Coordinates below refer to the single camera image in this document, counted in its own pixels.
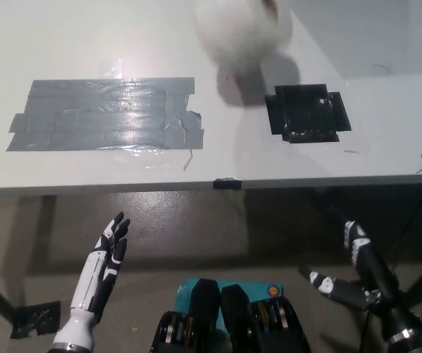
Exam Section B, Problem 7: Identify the grey duct tape patch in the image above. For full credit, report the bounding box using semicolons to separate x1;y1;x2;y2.
4;76;205;153

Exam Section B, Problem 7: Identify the black teal robot torso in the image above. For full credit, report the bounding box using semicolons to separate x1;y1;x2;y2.
151;277;312;353

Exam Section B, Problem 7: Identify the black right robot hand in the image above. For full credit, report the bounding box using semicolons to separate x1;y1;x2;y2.
298;219;422;347

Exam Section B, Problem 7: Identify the white toilet paper roll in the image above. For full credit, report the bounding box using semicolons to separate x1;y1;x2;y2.
192;0;295;85

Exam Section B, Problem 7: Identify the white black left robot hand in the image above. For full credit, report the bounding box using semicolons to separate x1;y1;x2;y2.
52;211;132;349

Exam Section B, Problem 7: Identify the small black edge tape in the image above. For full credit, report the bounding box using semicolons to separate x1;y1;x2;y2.
213;177;243;191

